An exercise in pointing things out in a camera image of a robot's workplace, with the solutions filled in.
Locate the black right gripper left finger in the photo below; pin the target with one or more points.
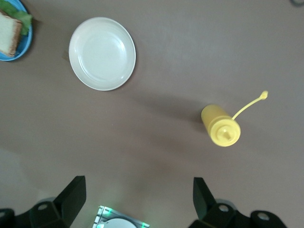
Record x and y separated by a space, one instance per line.
69 204

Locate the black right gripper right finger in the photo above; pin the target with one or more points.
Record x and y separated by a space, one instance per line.
205 206

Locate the yellow squeeze sauce bottle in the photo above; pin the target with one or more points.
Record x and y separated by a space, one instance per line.
223 128

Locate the toasted white bread slice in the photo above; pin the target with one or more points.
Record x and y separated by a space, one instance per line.
7 31

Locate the green lettuce leaf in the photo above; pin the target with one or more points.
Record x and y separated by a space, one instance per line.
25 19

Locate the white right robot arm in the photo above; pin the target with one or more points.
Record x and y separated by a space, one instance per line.
116 224

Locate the beige round plate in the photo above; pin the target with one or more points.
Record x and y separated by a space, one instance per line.
102 54

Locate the blue round plate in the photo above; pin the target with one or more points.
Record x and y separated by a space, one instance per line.
23 45

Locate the small brown tape patch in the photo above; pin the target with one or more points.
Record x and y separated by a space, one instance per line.
64 55

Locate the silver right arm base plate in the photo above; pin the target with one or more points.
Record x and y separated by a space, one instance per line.
101 215

